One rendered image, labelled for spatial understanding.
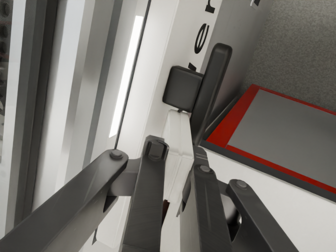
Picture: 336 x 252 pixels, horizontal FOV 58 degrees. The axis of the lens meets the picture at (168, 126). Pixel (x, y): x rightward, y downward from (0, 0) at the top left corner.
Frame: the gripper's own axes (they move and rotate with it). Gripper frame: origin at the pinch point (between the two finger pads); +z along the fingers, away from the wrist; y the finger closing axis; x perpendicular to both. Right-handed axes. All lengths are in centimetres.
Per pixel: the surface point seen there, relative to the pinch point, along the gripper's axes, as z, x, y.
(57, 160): -3.2, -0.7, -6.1
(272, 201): 13.5, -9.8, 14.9
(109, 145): 1.6, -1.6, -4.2
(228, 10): 25.2, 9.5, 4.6
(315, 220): 11.7, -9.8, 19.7
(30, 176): -3.2, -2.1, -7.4
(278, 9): 89, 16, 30
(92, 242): 2.4, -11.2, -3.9
